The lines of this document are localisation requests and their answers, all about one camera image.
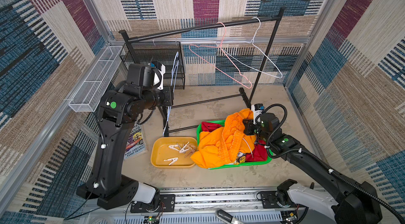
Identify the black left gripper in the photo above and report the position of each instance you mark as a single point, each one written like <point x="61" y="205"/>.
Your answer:
<point x="167" y="91"/>

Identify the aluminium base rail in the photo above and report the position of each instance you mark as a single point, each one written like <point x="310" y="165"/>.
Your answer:
<point x="250" y="205"/>

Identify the black clothes rack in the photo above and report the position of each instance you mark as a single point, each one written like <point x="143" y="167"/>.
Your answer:
<point x="208" y="64"/>

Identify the green plastic basket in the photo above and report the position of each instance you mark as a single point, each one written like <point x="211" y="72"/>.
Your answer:
<point x="223" y="144"/>

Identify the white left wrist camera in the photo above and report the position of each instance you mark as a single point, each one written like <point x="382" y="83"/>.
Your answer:
<point x="159" y="69"/>

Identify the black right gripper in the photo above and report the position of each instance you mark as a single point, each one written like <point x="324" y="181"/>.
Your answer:
<point x="249" y="127"/>

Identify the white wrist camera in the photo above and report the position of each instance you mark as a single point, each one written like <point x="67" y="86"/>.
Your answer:
<point x="159" y="69"/>
<point x="257" y="109"/>

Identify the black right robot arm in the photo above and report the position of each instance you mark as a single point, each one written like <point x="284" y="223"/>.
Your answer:
<point x="345" y="201"/>

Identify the blue wire hanger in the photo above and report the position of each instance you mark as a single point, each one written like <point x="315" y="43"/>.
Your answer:
<point x="173" y="80"/>

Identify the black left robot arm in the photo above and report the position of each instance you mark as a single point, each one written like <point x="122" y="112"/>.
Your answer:
<point x="119" y="111"/>

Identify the wooden clothespin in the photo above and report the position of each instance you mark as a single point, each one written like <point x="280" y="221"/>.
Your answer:
<point x="190" y="150"/>

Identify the red shorts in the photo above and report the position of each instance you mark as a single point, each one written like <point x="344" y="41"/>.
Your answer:
<point x="259" y="153"/>

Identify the yellow plastic tray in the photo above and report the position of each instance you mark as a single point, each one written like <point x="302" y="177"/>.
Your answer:
<point x="161" y="151"/>

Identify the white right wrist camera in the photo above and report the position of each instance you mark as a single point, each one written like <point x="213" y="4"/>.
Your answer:
<point x="257" y="109"/>

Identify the white wire mesh basket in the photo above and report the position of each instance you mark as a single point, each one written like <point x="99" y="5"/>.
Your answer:
<point x="87" y="97"/>

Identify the colourful book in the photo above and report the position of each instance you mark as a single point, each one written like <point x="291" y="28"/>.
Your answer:
<point x="135" y="144"/>

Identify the white blue patterned shorts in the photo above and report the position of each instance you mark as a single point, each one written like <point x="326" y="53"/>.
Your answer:
<point x="240" y="158"/>

